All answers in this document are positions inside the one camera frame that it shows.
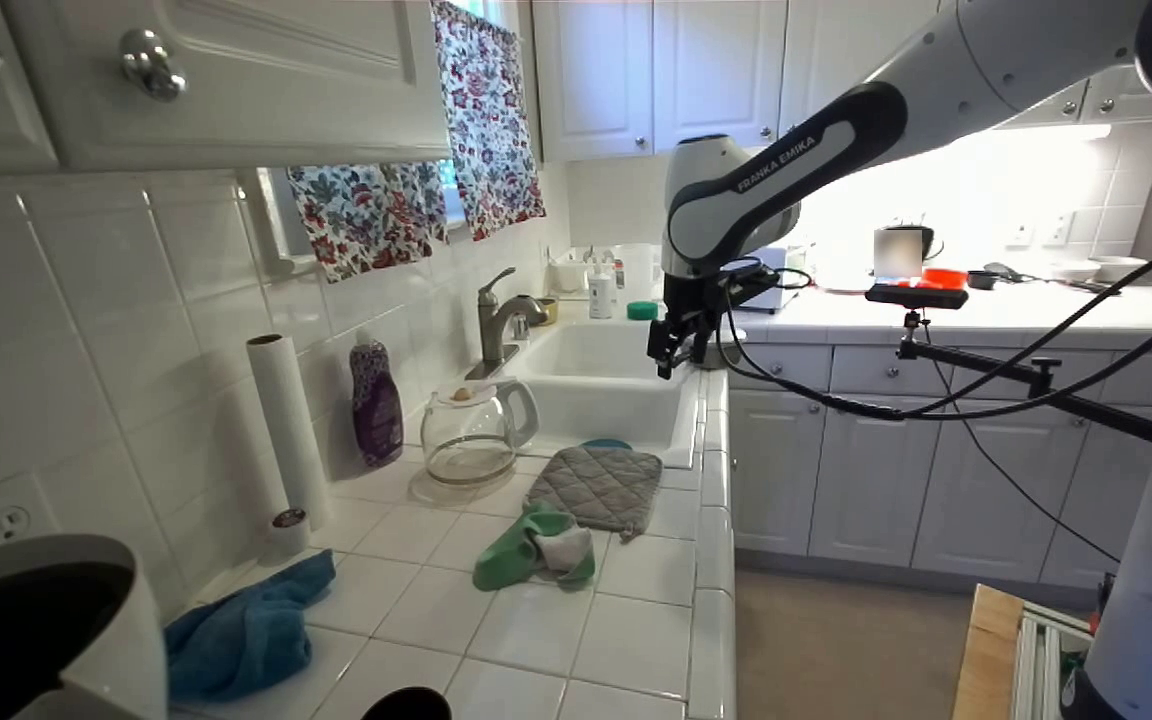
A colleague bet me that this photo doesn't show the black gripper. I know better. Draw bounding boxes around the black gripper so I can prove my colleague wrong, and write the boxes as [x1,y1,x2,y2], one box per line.
[649,265,747,382]

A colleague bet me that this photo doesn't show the green cloth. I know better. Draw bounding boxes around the green cloth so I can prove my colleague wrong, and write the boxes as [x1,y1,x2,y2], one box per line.
[467,502,601,601]

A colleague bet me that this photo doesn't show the grey quilted pot holder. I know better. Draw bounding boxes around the grey quilted pot holder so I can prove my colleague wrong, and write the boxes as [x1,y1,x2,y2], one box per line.
[519,435,670,542]

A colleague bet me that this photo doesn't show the blue cloth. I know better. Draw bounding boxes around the blue cloth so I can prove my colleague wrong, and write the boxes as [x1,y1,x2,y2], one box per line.
[161,546,341,706]

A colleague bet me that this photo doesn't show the white sink basin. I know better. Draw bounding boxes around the white sink basin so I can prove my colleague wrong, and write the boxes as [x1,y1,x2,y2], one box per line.
[500,315,706,471]

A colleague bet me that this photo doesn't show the white soap dispenser bottle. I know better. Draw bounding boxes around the white soap dispenser bottle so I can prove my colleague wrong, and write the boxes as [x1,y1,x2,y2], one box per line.
[586,256,619,325]

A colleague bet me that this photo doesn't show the metal sink faucet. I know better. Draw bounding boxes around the metal sink faucet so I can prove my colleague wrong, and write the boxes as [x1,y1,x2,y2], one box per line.
[460,265,549,382]

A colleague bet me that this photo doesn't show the white corner base cabinets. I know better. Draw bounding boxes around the white corner base cabinets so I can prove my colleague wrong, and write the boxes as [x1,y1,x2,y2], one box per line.
[725,335,1152,592]

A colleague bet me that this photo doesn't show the white tall upper cabinets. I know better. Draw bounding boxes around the white tall upper cabinets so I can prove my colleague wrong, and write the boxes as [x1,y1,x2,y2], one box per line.
[530,0,955,166]

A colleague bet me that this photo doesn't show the purple soap bottle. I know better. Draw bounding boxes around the purple soap bottle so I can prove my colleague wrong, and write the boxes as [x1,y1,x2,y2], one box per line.
[343,333,408,467]

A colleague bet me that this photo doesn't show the floral window curtain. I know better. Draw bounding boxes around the floral window curtain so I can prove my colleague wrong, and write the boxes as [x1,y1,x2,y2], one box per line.
[279,0,553,283]

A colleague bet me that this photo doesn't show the white paper towel roll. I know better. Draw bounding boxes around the white paper towel roll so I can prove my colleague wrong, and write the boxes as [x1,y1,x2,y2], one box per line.
[242,328,337,530]

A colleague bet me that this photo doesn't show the wooden table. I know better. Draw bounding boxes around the wooden table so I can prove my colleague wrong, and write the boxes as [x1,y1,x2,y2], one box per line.
[947,579,1027,720]

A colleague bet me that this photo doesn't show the white upper cabinet with knobs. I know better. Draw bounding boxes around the white upper cabinet with knobs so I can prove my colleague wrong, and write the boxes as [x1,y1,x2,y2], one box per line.
[0,0,457,179]

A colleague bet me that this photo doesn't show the black stereo camera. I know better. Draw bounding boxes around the black stereo camera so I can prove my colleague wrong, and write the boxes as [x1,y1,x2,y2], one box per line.
[861,265,976,315]

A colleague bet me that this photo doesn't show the black camera stand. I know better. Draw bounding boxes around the black camera stand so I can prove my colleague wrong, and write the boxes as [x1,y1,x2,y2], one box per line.
[893,304,1152,448]

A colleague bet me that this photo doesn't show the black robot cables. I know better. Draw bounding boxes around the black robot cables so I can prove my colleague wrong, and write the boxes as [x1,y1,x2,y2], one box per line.
[718,223,1152,433]

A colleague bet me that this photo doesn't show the aluminium rail base frame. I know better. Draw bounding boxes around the aluminium rail base frame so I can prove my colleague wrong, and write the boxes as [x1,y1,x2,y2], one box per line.
[1008,597,1105,720]

